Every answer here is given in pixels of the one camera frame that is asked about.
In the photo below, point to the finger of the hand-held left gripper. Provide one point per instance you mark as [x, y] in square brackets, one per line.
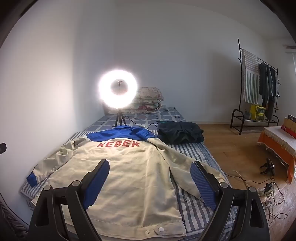
[2, 148]

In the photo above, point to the black clamp device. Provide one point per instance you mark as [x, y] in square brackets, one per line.
[269, 168]

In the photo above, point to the red flat box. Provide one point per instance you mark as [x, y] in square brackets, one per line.
[289, 133]

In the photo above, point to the striped towel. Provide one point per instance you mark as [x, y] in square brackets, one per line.
[251, 81]

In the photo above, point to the black tripod stand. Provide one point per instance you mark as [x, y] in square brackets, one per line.
[119, 118]

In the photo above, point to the blue checked bedsheet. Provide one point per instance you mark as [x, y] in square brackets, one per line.
[138, 119]

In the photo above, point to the hanging dark clothes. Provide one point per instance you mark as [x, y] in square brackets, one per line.
[267, 83]

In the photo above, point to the white power strip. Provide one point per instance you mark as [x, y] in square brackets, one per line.
[262, 191]

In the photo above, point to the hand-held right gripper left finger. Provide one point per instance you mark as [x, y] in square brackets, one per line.
[97, 183]

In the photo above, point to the folded floral quilt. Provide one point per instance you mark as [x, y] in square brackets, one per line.
[148, 95]

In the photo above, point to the blue striped quilt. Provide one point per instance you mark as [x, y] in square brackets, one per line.
[198, 153]

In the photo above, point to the small grey pot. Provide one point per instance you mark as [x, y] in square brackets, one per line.
[248, 114]

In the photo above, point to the beige and blue jacket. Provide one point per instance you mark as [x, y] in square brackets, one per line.
[129, 176]

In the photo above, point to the folded dark clothes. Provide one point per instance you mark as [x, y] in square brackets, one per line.
[180, 132]

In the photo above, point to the yellow crate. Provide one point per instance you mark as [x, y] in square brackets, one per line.
[255, 112]

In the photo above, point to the orange cloth covered table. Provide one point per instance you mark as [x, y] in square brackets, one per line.
[275, 148]

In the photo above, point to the black metal clothes rack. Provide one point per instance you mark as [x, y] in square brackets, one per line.
[232, 120]

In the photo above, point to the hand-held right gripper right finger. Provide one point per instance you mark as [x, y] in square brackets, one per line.
[203, 185]

